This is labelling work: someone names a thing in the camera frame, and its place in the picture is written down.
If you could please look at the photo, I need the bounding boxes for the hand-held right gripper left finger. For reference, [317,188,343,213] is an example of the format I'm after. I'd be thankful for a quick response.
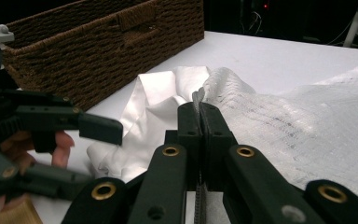
[163,101,203,191]

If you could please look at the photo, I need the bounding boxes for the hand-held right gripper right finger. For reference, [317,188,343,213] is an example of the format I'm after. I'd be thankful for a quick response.
[200,102,240,191]

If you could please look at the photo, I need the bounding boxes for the white garment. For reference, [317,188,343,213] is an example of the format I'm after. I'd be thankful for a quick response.
[86,65,213,184]

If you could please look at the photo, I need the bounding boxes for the brown woven basket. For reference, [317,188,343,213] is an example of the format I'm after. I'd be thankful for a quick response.
[0,0,206,112]

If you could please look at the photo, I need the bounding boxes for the white mesh laundry bag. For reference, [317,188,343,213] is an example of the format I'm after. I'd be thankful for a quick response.
[191,61,358,224]

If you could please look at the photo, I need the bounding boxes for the white foam board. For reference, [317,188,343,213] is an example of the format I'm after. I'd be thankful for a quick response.
[27,30,358,224]

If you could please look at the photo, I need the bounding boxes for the dark equipment with red light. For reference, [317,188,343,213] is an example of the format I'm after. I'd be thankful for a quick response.
[238,0,273,35]

